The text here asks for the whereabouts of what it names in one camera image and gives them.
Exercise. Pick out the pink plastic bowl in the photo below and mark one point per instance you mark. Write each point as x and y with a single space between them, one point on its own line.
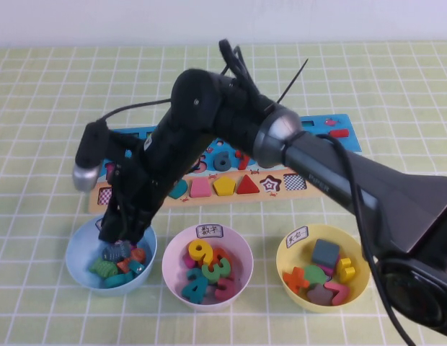
174 277

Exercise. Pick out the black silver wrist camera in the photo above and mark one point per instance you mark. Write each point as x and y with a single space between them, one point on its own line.
90 151

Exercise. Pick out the magenta wooden shape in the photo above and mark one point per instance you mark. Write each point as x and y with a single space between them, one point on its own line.
334 268

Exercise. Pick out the green wooden circle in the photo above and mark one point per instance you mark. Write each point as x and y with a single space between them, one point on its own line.
315 275

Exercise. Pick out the dark grey fish peg nine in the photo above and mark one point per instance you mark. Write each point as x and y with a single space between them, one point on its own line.
113 252

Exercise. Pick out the grey brown wooden star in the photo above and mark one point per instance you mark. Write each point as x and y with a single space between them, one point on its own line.
319 295

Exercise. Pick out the black zip tie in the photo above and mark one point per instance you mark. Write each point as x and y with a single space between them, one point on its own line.
292 82

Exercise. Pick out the yellow plastic bowl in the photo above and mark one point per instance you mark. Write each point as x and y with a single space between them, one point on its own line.
357 284

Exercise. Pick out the magenta wooden number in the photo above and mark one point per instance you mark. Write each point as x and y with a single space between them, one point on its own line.
189 262

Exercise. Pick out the colourful wooden puzzle board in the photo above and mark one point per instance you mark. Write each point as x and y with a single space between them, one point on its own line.
317 124

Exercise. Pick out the teal wooden number four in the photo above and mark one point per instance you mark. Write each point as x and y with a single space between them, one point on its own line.
194 290

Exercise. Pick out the teal fish with metal screw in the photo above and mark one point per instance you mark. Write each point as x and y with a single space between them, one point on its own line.
137 267

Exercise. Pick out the pink wooden number five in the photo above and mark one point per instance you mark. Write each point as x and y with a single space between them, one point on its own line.
201 165

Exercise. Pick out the orange wooden number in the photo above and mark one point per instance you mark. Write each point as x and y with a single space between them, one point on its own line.
223 256

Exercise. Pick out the orange wooden fish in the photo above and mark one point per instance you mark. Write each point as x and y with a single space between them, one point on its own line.
137 255

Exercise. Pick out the white label on yellow bowl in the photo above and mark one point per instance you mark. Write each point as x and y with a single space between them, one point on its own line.
297 237

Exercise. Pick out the dark grey wooden square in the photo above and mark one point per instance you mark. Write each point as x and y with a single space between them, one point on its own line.
325 253

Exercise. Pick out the yellow wooden number nine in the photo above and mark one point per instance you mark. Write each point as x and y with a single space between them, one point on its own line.
200 254

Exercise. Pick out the light blue plastic bowl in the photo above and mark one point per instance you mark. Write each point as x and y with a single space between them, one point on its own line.
79 259

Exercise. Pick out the red wooden triangle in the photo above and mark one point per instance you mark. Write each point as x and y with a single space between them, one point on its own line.
248 186

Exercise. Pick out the green striped wooden fish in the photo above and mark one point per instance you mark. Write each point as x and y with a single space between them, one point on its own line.
102 268

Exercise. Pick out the yellow wooden pentagon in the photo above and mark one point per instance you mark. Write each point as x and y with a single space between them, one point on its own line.
224 186

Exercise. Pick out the red wooden number seven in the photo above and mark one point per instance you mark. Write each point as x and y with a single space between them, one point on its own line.
242 162

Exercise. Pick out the teal wooden fish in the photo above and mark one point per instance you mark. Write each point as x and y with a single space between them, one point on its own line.
117 281

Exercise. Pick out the dark blue number six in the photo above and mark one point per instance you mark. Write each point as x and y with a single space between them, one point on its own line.
223 166

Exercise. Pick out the pink wooden trapezoid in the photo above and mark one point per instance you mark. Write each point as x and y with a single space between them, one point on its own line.
200 189

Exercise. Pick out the pink wooden angle sign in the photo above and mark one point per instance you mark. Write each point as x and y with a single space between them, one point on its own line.
339 292

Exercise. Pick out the white label on pink bowl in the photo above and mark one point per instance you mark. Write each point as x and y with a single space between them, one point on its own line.
209 232

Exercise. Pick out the red rectangular block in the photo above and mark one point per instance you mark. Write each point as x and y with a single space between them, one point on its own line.
339 133

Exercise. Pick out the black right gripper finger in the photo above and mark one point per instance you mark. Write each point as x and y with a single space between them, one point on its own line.
140 223
111 225

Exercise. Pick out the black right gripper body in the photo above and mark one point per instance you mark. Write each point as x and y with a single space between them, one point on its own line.
155 169

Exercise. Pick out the grey purple wooden number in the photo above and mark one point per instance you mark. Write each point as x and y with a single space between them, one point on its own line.
209 300

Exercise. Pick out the yellow wooden equals sign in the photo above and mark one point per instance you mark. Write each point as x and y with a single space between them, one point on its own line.
346 270

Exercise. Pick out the teal wooden heart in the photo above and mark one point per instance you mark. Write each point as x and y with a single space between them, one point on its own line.
179 191

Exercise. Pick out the orange wooden cross sign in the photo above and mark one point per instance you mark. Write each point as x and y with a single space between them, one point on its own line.
296 279

